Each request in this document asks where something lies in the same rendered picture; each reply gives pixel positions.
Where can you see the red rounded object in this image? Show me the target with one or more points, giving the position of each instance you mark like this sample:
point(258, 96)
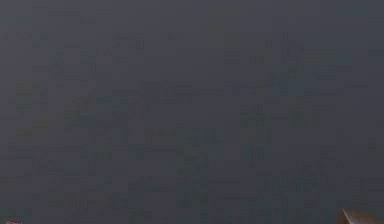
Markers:
point(14, 222)

